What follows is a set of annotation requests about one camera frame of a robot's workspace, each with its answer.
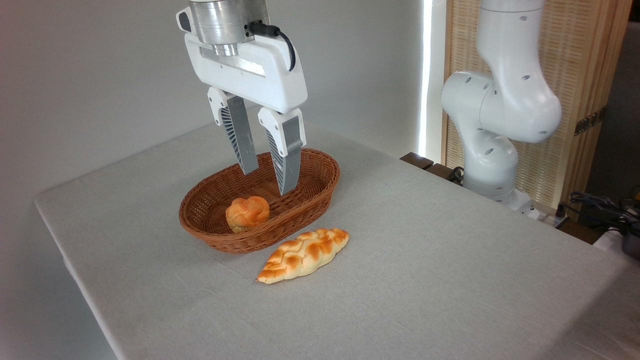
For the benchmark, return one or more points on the brown wicker oval basket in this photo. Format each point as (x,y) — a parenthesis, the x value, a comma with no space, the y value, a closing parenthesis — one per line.
(310,180)

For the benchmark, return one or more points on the long braided bread loaf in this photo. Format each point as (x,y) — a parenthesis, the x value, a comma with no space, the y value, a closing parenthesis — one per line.
(305,252)

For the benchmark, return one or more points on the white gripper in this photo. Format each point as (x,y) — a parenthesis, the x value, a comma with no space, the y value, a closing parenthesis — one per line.
(260,80)

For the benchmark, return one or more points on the round knotted bread roll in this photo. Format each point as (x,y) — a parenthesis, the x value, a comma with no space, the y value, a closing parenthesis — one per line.
(247,212)

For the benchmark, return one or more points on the grey linen tablecloth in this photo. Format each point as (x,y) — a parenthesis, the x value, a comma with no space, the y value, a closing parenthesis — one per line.
(425,260)

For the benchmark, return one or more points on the black screen hinge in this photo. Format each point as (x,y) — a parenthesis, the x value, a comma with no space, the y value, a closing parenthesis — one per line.
(590,121)

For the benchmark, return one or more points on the wooden rattan folding screen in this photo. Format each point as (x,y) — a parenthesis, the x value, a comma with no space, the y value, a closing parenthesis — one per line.
(585,60)

